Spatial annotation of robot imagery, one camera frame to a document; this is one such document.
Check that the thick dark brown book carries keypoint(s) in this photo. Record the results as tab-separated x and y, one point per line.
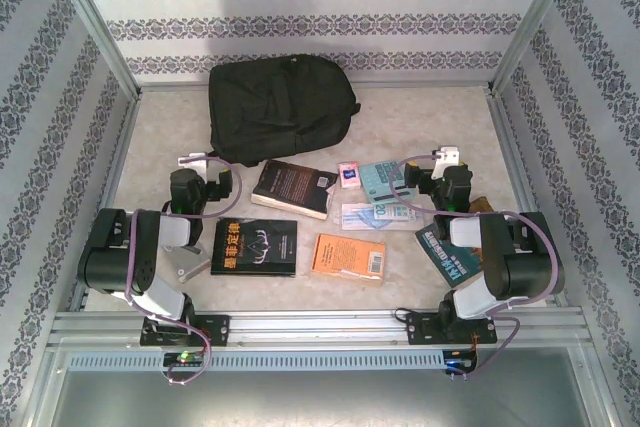
292	187

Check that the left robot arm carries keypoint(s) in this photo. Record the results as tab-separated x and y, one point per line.
150	272

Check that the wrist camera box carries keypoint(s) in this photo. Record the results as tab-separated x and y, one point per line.
447	154
197	162

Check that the aluminium mounting rail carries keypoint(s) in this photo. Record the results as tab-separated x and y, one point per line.
320	327

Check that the aluminium side rail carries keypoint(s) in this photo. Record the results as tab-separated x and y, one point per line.
126	127
510	147

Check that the grey metal sheet panel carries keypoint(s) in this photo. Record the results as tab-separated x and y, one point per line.
320	402

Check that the blue book landscape cover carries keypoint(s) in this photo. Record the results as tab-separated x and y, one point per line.
440	252

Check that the black backpack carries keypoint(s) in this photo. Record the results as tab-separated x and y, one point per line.
280	107

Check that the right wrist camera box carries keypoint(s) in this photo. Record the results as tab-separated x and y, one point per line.
447	154

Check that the thin aluminium rail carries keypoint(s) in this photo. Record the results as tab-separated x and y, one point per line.
425	86

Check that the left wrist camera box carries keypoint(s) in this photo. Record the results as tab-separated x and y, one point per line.
197	162

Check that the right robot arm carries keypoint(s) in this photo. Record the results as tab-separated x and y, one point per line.
520	267

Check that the pink tissue pack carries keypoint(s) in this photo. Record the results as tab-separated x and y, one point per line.
349	175

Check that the aluminium frame post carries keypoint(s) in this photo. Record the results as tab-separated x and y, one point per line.
92	17
535	17

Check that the black book gold title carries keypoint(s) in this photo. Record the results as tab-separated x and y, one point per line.
255	247

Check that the teal calculator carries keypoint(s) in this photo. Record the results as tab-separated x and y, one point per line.
377	182

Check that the grey blister card package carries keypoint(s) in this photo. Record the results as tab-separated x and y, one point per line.
192	264

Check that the orange paperback book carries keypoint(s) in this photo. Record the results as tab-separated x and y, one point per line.
345	257

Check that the clear pen pack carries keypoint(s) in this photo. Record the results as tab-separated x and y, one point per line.
370	217

